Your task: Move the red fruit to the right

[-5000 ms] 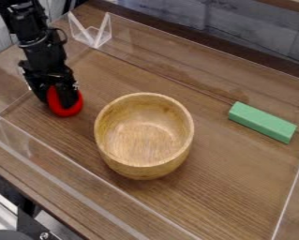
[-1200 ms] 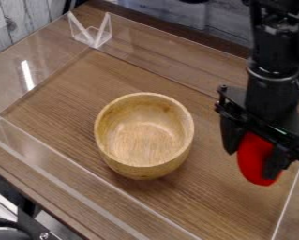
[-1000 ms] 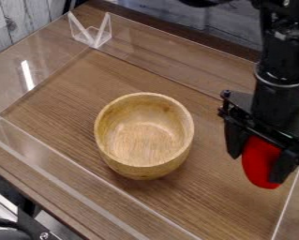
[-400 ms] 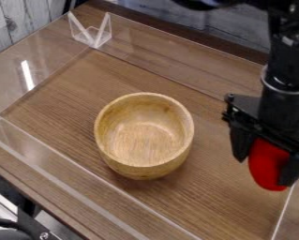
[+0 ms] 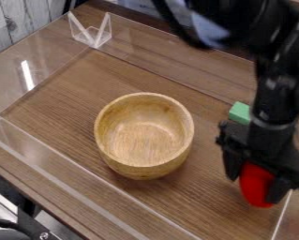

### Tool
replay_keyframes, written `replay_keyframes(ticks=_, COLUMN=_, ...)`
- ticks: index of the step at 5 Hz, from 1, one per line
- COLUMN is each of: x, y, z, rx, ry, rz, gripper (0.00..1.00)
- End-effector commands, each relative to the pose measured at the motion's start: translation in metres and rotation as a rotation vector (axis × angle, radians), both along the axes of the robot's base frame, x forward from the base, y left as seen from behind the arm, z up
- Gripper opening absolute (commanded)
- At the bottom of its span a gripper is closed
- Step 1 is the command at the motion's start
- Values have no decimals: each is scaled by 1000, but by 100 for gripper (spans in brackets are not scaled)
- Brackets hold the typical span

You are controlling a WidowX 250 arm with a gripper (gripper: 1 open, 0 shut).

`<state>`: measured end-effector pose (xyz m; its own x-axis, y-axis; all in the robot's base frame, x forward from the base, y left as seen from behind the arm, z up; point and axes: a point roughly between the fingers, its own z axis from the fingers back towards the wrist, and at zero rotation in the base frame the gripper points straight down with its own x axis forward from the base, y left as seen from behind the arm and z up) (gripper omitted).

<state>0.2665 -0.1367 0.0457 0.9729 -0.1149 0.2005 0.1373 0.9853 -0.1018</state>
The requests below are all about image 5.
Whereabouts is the clear acrylic tray enclosure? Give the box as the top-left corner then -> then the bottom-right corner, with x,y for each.
0,9 -> 299,240

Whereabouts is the wooden bowl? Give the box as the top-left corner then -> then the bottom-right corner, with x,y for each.
94,92 -> 194,180

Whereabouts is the red plush fruit green leaf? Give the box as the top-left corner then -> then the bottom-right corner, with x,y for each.
239,162 -> 274,208

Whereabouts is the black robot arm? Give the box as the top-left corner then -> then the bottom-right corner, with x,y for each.
151,0 -> 299,207

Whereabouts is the green rectangular block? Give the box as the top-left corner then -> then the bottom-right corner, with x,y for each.
230,101 -> 250,125

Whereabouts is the black camera mount with cable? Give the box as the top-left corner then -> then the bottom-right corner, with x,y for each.
0,209 -> 67,240

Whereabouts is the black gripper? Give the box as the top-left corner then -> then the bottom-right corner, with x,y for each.
215,117 -> 299,203

